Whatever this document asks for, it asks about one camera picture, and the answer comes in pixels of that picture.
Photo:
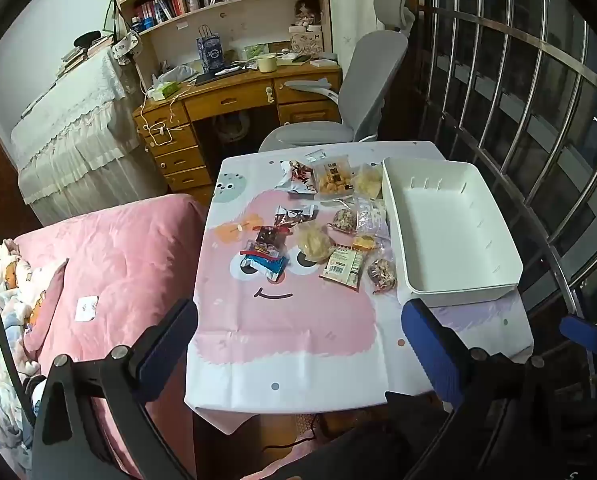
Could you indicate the doll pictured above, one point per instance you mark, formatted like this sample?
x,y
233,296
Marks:
x,y
306,12

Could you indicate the clear packet pale crisps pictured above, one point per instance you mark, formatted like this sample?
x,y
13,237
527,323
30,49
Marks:
x,y
312,242

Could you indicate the dark brown snack packet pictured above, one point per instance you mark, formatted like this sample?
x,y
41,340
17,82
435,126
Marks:
x,y
271,239

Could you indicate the green white label packet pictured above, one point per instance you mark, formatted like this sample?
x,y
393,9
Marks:
x,y
342,267

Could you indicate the metal window grille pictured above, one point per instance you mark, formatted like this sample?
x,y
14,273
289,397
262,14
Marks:
x,y
478,18

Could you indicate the stack of books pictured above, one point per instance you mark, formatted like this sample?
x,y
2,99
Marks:
x,y
81,55

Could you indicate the clear packet yellow puffs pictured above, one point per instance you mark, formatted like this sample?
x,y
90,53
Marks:
x,y
333,177

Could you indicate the clear packet orange snack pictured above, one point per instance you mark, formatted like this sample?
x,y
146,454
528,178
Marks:
x,y
369,182

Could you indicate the grey office chair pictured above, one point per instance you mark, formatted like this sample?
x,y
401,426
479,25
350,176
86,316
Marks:
x,y
368,85

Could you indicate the row of red books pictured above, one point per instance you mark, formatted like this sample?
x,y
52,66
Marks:
x,y
156,10

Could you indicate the green tissue pack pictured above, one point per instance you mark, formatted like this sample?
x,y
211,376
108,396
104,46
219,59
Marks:
x,y
166,90

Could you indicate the white plastic storage box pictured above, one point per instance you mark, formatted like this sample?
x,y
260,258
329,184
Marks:
x,y
443,230

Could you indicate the wooden bookshelf hutch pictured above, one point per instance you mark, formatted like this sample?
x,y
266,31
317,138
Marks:
x,y
178,27

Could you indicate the waste bin with bag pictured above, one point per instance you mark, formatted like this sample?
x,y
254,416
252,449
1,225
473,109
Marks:
x,y
231,127

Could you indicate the cream pot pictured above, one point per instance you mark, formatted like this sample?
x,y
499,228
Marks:
x,y
267,64

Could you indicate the white label patch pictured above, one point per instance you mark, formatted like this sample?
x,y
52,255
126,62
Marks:
x,y
86,308

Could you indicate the wooden desk with drawers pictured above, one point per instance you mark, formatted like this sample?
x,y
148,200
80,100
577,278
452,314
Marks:
x,y
228,100

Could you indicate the black desk mat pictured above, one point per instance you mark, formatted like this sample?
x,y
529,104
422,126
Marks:
x,y
213,78

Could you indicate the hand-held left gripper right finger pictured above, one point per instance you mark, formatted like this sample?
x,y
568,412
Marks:
x,y
428,345

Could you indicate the small yellow snack packet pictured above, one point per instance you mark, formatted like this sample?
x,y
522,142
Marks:
x,y
364,243

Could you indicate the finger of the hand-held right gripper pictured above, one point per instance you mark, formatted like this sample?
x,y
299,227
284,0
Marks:
x,y
583,335

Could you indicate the blue red white packet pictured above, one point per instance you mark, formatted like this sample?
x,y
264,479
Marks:
x,y
261,262

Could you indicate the floral fabric bag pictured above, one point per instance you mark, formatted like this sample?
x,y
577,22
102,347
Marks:
x,y
127,47

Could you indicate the pink quilt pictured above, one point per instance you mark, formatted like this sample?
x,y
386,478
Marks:
x,y
128,260

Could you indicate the silver red chips packet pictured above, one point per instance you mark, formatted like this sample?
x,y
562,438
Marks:
x,y
301,177

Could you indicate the cardboard box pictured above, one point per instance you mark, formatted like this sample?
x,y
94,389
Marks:
x,y
306,41

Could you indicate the black hat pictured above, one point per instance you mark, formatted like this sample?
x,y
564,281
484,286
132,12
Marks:
x,y
86,39

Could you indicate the small white flat box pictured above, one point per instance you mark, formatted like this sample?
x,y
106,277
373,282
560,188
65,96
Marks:
x,y
324,63

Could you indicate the white plastic bag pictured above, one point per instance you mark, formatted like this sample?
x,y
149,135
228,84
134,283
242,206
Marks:
x,y
178,74

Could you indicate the pink cartoon tablecloth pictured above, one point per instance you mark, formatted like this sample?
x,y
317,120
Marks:
x,y
288,340

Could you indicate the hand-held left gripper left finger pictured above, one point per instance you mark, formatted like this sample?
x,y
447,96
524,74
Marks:
x,y
168,342

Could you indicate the blue gift bag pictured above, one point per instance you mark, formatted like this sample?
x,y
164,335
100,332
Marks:
x,y
211,55

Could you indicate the clear packet round nut cake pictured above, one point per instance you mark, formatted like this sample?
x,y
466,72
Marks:
x,y
382,275
343,220

